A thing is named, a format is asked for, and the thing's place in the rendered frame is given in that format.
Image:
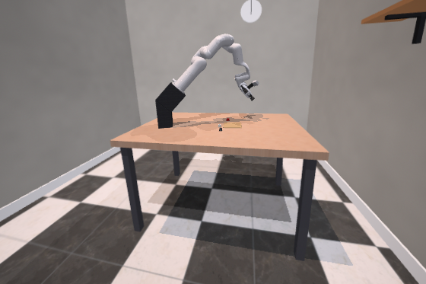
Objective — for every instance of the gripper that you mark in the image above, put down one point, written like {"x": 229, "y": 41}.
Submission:
{"x": 246, "y": 92}

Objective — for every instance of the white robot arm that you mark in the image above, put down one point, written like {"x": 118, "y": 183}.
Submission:
{"x": 225, "y": 41}

